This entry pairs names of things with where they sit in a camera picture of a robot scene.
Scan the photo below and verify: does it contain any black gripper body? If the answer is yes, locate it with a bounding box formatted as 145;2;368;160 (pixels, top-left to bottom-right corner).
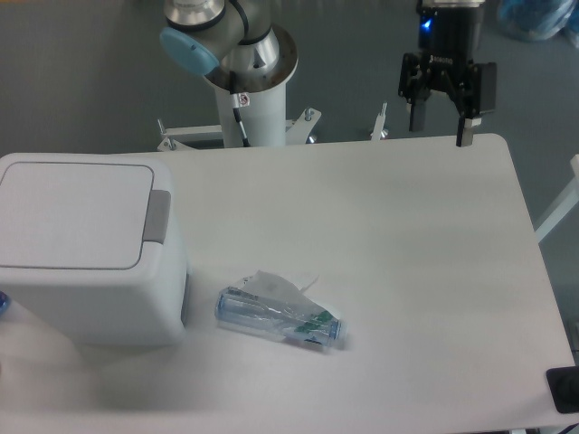
398;1;498;114

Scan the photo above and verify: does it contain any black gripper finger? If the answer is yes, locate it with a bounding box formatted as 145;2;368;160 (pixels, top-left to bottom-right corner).
408;99;426;132
455;99;480;147

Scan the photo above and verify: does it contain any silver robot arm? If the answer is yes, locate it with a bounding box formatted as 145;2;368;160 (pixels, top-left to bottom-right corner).
159;1;498;148

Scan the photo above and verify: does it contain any white plastic trash can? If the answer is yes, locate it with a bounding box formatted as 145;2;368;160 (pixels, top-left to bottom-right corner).
1;153;189;345

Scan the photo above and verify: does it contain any white trash can lid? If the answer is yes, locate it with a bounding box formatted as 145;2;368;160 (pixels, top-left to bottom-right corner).
1;162;154;269

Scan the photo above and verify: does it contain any blue plastic bag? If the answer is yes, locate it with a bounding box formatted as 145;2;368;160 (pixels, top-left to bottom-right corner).
496;0;578;42

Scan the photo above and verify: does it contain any crumpled white tissue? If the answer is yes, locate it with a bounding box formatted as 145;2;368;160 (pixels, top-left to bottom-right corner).
236;270;318;304

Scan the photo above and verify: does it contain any crushed clear plastic bottle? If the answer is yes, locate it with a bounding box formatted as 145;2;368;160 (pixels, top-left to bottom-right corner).
214;287;348;348

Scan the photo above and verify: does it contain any black device at edge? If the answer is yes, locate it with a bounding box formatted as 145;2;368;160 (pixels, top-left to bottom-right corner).
546;366;578;414

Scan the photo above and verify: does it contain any grey lid push button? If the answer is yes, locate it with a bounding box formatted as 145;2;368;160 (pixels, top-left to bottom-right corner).
143;190;171;244

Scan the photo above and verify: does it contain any white metal base frame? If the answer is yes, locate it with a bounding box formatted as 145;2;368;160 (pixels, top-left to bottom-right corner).
157;101;389;152

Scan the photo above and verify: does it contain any white table leg frame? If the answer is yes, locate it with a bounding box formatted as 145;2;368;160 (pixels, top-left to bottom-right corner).
535;155;578;242

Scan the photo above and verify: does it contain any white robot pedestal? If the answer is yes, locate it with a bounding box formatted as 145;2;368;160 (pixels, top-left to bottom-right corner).
214;84;286;148

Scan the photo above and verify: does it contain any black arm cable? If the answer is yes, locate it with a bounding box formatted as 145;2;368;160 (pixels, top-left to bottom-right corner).
228;71;252;148

